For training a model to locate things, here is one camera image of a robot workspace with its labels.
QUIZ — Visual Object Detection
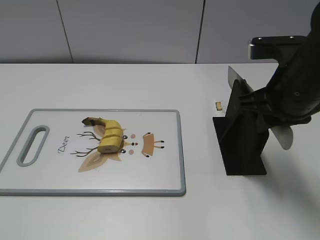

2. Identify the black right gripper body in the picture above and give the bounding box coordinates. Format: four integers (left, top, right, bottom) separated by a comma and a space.
262, 32, 320, 125

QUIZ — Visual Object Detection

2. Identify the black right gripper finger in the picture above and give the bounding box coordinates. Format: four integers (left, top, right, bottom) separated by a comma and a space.
256, 111, 287, 150
239, 88, 268, 105

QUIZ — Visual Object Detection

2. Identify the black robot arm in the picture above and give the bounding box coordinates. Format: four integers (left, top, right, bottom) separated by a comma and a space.
239, 5, 320, 150

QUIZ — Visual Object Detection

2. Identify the yellow banana middle slice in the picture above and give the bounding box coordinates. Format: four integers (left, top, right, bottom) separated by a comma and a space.
101, 128, 123, 141

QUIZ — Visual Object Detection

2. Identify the yellow banana end slice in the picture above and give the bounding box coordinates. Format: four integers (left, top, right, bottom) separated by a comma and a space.
97, 136, 122, 154

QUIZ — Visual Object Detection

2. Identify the yellow banana stem piece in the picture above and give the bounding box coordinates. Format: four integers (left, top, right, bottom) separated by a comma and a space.
81, 117, 122, 130

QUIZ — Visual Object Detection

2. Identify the black knife stand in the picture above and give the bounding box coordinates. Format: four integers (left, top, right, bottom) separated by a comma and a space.
212, 80, 269, 176

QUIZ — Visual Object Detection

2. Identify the small tan table inset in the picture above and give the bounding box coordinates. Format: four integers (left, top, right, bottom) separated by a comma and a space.
215, 101, 223, 111

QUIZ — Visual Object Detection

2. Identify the white grey-rimmed cutting board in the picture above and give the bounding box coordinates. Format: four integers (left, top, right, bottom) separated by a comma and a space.
0, 108, 186, 197

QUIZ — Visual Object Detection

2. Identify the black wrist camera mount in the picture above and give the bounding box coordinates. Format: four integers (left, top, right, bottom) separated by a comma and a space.
248, 35, 306, 63

